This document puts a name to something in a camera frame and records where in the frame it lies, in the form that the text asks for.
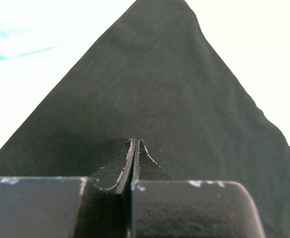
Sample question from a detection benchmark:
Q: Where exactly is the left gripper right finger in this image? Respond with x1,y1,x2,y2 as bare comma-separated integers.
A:
131,140,265,238

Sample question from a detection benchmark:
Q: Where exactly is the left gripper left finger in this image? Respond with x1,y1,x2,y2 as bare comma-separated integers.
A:
0,139,135,238

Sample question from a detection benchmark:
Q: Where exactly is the black t-shirt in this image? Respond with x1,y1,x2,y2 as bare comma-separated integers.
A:
0,0,290,238

